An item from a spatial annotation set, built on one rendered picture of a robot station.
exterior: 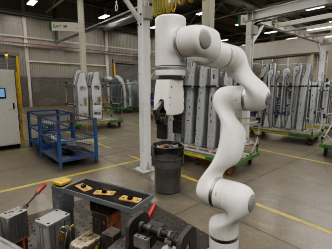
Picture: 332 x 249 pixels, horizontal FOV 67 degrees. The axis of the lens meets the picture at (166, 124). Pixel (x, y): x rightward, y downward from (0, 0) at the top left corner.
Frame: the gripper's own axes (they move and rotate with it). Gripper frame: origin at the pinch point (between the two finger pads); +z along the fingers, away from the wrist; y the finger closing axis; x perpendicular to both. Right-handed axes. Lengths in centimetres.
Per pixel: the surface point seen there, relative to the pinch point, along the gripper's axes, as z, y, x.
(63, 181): 29, -8, -59
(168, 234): 26.6, 7.5, 3.6
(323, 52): -149, -1153, 77
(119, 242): 36.8, 5.0, -15.8
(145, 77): -30, -314, -222
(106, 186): 28.7, -12.6, -37.1
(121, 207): 28.8, -1.5, -20.3
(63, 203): 38, -6, -56
